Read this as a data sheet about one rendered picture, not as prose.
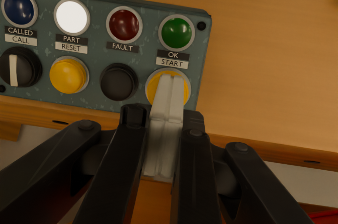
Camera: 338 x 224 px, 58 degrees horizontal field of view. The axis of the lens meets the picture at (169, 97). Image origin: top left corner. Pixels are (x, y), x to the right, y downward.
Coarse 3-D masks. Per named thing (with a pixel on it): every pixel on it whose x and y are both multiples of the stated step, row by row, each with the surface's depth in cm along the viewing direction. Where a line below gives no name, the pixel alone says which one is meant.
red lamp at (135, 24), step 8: (112, 16) 20; (120, 16) 20; (128, 16) 20; (112, 24) 20; (120, 24) 20; (128, 24) 20; (136, 24) 20; (112, 32) 20; (120, 32) 20; (128, 32) 20; (136, 32) 20
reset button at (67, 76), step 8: (56, 64) 20; (64, 64) 20; (72, 64) 21; (80, 64) 21; (56, 72) 20; (64, 72) 20; (72, 72) 20; (80, 72) 21; (56, 80) 21; (64, 80) 21; (72, 80) 21; (80, 80) 21; (56, 88) 21; (64, 88) 21; (72, 88) 21; (80, 88) 21
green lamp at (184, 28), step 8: (168, 24) 20; (176, 24) 20; (184, 24) 20; (168, 32) 20; (176, 32) 20; (184, 32) 20; (168, 40) 20; (176, 40) 20; (184, 40) 20; (176, 48) 20
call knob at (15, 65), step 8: (8, 56) 20; (16, 56) 20; (24, 56) 21; (0, 64) 21; (8, 64) 20; (16, 64) 20; (24, 64) 20; (32, 64) 21; (0, 72) 21; (8, 72) 21; (16, 72) 21; (24, 72) 21; (32, 72) 21; (8, 80) 21; (16, 80) 21; (24, 80) 21; (32, 80) 21
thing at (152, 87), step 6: (162, 72) 21; (168, 72) 20; (174, 72) 21; (156, 78) 20; (150, 84) 21; (156, 84) 20; (186, 84) 21; (150, 90) 21; (186, 90) 21; (150, 96) 21; (186, 96) 21; (150, 102) 21
